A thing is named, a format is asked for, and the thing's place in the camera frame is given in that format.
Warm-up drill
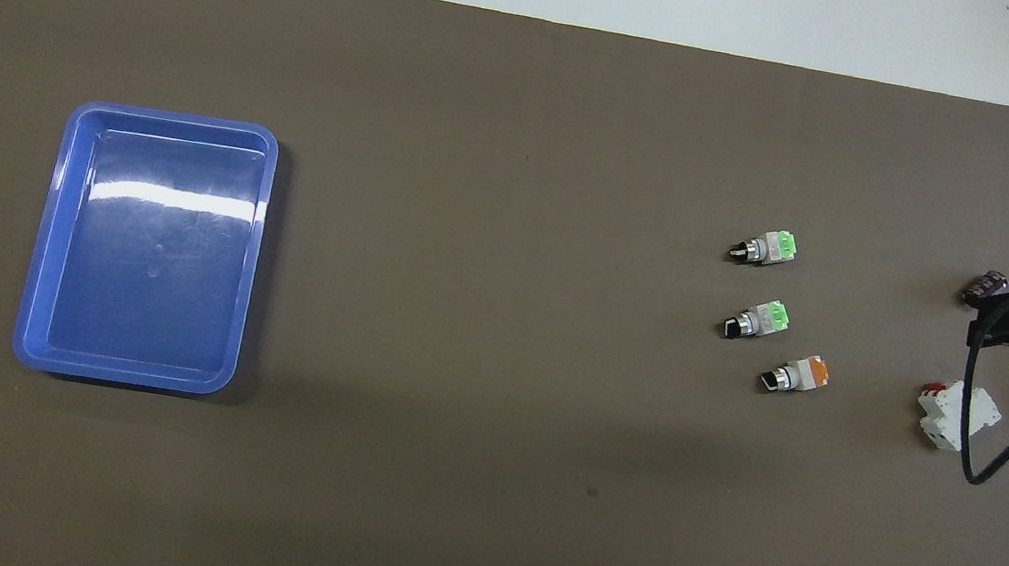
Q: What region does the small black terminal block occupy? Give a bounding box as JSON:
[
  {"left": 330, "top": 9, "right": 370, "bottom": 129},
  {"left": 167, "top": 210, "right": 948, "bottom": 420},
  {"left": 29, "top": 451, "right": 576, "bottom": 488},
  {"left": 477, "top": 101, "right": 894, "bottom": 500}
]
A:
[{"left": 962, "top": 265, "right": 1009, "bottom": 310}]

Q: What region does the white red circuit breaker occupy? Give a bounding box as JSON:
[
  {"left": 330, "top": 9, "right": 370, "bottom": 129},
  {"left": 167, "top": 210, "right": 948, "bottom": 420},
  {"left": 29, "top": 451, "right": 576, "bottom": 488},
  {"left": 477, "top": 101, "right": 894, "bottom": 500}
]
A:
[{"left": 909, "top": 374, "right": 1007, "bottom": 460}]

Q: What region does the blue plastic tray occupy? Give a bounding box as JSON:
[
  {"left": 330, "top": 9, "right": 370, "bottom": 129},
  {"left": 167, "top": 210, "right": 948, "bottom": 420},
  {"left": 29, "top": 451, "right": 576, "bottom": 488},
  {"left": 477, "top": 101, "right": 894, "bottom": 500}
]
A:
[{"left": 8, "top": 91, "right": 284, "bottom": 404}]

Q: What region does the brown table mat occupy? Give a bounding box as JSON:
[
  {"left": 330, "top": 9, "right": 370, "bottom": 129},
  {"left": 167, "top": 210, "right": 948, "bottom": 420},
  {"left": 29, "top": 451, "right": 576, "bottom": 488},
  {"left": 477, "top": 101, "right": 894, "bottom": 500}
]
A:
[{"left": 0, "top": 0, "right": 1009, "bottom": 566}]

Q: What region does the green selector switch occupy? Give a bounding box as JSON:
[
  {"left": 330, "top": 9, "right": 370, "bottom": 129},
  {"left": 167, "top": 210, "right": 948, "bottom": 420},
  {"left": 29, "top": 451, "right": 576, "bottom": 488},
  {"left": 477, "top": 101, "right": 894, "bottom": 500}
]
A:
[
  {"left": 726, "top": 221, "right": 803, "bottom": 274},
  {"left": 719, "top": 292, "right": 795, "bottom": 349}
]

